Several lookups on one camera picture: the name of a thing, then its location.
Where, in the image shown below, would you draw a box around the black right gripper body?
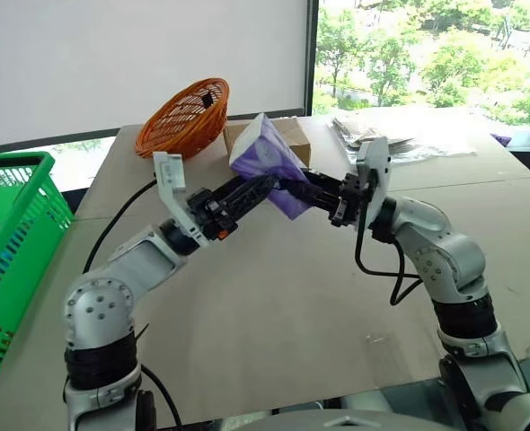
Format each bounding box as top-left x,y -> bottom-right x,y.
329,172 -> 375,229

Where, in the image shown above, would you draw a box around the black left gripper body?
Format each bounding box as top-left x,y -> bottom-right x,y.
185,188 -> 240,242

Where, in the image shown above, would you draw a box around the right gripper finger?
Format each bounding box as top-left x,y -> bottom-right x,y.
304,169 -> 352,189
282,178 -> 343,215

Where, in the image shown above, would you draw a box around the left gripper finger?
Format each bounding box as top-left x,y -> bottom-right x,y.
226,175 -> 280,224
210,175 -> 253,201

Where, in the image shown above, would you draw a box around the purple tissue pack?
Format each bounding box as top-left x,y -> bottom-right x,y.
227,112 -> 314,222

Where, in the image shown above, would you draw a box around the orange wicker basket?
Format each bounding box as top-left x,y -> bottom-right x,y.
134,77 -> 231,161

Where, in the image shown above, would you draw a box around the green plastic basket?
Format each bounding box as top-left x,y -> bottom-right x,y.
0,151 -> 75,387

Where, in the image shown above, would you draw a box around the brown cardboard box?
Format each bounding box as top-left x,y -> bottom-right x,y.
223,117 -> 313,169

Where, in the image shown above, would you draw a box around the clear plastic bags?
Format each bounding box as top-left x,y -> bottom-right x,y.
327,114 -> 480,167

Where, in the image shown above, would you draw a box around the white roller blind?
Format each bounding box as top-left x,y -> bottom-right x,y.
0,0 -> 307,150

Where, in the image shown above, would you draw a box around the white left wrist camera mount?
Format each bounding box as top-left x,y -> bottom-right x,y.
152,151 -> 213,247

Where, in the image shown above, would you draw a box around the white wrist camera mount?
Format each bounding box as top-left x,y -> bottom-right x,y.
152,151 -> 213,247
356,136 -> 392,234

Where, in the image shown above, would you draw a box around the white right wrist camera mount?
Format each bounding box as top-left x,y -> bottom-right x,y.
356,136 -> 392,234

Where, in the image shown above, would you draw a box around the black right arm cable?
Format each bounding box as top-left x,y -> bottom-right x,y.
354,226 -> 423,307

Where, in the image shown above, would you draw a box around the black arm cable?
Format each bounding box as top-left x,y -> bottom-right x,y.
354,226 -> 423,307
83,178 -> 158,274

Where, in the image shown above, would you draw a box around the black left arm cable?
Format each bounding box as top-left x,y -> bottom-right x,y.
83,178 -> 158,274

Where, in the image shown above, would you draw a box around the dark window frame post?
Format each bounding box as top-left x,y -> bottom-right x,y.
305,0 -> 320,118

